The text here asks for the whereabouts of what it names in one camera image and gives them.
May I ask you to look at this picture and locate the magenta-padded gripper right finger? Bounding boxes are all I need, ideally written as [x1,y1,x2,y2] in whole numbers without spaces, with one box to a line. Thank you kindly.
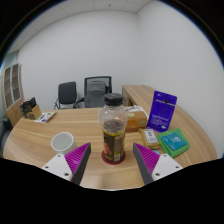
[132,142,184,186]

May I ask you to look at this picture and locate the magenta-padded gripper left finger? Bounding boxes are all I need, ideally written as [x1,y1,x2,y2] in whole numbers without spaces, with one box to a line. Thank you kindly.
[41,142,92,186]

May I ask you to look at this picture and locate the clear bottle with black cap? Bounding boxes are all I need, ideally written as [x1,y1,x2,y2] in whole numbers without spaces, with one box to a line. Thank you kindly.
[98,92,129,164]

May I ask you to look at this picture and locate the small tan box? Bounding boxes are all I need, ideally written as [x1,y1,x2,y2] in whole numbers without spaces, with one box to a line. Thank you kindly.
[138,127,161,150]

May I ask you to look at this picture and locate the white and grey mug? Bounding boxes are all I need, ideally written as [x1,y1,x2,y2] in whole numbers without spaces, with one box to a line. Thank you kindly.
[50,131,79,156]

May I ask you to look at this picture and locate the green flat pouch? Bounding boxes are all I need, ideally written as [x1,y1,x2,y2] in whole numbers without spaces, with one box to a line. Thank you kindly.
[156,127,191,159]

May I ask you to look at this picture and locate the orange wooden box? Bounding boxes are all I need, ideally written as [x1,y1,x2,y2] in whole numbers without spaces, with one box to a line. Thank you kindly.
[125,110,149,133]

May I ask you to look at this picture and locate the purple standing pouch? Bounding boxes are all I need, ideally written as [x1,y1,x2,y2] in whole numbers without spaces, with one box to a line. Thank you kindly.
[146,90,178,133]

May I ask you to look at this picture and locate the round grey printed paper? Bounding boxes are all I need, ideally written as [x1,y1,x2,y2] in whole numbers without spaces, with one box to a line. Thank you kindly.
[127,105,145,115]

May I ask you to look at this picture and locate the white printed pamphlet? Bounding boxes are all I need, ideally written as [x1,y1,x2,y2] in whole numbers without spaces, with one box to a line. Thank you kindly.
[33,111,57,124]

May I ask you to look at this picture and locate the brown cardboard box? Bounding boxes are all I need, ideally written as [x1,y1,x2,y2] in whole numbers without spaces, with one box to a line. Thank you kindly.
[27,104,43,121]

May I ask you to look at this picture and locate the wooden side desk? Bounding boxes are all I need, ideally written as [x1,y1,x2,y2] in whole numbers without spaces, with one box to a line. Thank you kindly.
[121,84,161,113]

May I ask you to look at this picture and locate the dark office chair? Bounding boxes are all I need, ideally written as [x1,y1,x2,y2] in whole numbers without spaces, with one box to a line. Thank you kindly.
[53,81,79,111]

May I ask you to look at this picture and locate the black mesh office chair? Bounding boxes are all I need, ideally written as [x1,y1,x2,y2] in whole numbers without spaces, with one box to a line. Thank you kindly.
[75,75,113,109]

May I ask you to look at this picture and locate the dark printed cardboard box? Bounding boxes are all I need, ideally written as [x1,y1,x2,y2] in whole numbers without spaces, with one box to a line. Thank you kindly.
[19,96,37,116]

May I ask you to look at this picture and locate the black armchair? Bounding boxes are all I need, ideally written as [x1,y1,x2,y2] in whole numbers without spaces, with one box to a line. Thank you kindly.
[0,115,14,149]

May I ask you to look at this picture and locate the wooden shelf cabinet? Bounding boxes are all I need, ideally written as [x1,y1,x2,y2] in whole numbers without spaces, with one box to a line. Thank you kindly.
[0,62,25,127]

